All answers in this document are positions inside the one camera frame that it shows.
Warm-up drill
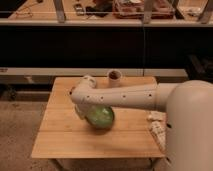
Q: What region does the green ceramic bowl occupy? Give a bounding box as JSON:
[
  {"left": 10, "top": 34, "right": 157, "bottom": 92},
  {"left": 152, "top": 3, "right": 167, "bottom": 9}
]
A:
[{"left": 86, "top": 106, "right": 115, "bottom": 129}]

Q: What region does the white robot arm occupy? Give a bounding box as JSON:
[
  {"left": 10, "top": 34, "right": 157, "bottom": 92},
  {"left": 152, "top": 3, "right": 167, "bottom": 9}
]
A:
[{"left": 70, "top": 75, "right": 213, "bottom": 171}]

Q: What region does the white cup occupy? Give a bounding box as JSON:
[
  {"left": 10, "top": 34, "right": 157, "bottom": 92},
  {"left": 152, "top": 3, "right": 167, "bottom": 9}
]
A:
[{"left": 107, "top": 69, "right": 122, "bottom": 88}]

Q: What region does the white crumpled cloth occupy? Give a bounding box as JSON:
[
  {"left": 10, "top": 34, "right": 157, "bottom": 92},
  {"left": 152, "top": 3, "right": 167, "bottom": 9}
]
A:
[{"left": 147, "top": 111, "right": 165, "bottom": 121}]

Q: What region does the cluttered background shelf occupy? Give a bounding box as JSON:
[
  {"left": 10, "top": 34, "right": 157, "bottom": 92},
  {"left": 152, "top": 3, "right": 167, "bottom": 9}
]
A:
[{"left": 0, "top": 0, "right": 213, "bottom": 27}]

